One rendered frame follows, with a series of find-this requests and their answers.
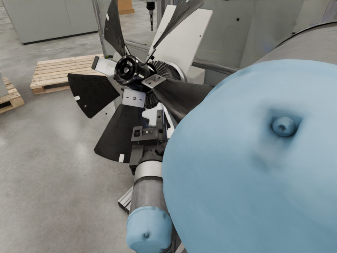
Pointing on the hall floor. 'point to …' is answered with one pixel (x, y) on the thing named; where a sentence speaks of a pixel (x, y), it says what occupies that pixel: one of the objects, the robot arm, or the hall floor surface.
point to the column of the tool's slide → (161, 10)
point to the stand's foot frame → (125, 203)
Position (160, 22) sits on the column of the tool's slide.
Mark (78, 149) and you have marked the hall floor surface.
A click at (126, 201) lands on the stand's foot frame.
